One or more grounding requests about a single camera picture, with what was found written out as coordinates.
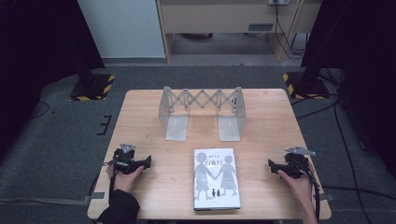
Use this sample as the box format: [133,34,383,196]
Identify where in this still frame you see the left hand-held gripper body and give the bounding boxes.
[111,143,142,175]

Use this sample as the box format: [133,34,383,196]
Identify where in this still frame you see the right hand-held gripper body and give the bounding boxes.
[279,146,317,179]

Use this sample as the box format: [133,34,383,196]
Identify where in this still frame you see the grey hardcover book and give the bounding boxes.
[192,147,242,212]

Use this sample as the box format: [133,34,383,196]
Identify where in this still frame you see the person's left hand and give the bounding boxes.
[106,163,146,194]

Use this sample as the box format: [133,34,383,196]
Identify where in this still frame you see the person's right hand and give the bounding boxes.
[276,161,316,206]

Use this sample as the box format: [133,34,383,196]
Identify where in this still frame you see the expandable metal bookend rack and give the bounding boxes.
[158,85,248,143]

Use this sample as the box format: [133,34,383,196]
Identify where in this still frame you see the striped black stand base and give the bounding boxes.
[282,71,331,101]
[69,73,117,102]

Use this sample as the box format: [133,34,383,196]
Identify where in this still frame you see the black curtain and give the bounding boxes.
[300,0,396,180]
[0,0,106,157]

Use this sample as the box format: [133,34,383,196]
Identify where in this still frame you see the white panel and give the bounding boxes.
[77,0,166,60]

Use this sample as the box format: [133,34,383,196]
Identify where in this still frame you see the light wooden desk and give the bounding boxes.
[156,0,323,64]

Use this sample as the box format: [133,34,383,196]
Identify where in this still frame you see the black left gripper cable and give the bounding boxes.
[102,160,119,206]

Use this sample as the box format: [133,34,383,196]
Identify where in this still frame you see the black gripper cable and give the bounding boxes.
[306,169,322,222]
[102,160,119,206]

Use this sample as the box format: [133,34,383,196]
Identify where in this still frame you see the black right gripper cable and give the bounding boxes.
[306,169,322,222]

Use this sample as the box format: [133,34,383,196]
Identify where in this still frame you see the thin black floor cable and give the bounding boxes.
[30,100,50,119]

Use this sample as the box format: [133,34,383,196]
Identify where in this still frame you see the black hanging cables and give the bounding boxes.
[272,3,309,61]

